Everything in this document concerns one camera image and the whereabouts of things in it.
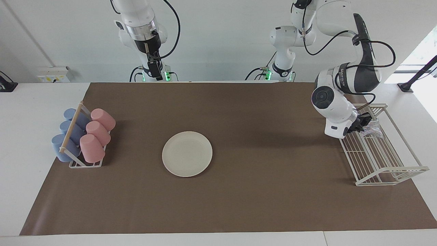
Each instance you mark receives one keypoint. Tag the black angled stand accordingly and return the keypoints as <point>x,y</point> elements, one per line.
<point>418,73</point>

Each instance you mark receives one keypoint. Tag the silver mesh sponge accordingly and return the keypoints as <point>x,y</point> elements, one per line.
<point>375,128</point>

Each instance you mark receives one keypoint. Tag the pink plastic cup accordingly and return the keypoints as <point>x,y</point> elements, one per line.
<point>104,119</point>
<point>99,133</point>
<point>92,148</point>

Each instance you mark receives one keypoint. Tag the white wall power socket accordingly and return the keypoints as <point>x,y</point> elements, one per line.
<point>51,75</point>

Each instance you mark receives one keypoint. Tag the small black table clamp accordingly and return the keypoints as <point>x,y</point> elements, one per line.
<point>6,85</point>

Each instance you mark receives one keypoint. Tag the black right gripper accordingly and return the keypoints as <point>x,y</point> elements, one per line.
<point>146,46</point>

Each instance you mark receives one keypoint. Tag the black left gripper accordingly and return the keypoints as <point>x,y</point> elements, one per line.
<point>355,124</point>

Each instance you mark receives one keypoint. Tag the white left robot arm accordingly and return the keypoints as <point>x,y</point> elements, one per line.
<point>336,102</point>

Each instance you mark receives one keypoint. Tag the brown table mat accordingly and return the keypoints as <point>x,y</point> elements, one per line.
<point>259,143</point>

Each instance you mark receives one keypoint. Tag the blue plastic cup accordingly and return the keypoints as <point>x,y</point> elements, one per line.
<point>58,147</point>
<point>76,132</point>
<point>82,119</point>

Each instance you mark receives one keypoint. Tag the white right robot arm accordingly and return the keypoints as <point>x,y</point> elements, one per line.
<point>136,17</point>

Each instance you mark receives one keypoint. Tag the cream round plate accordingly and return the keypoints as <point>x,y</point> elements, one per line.
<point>187,153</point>

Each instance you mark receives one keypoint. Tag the white wooden cup rack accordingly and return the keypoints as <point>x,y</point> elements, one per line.
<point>72,127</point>

